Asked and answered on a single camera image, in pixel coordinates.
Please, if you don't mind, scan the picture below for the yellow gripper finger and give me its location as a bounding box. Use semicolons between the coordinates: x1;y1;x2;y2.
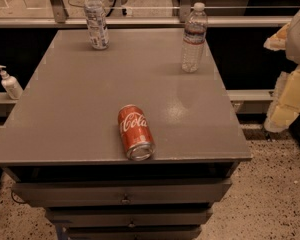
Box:
264;23;290;51
264;65;300;133

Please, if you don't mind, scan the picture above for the clear water bottle red label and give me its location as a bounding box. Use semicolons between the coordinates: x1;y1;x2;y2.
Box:
181;2;208;73

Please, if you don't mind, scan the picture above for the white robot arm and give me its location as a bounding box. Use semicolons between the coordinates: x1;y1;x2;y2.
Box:
264;10;300;133

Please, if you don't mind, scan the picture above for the water bottle white label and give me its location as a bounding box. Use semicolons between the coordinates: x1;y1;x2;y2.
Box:
84;0;109;50

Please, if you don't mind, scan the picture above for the white pump dispenser bottle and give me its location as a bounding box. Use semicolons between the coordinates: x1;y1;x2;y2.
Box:
0;65;23;100

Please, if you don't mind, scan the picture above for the red Coca-Cola can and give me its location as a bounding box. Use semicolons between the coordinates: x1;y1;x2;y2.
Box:
118;104;155;161

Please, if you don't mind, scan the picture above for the grey drawer cabinet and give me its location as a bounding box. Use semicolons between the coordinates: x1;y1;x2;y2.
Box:
0;29;251;240

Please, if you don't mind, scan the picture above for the metal railing frame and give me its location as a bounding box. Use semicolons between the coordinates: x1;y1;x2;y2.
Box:
0;0;296;92

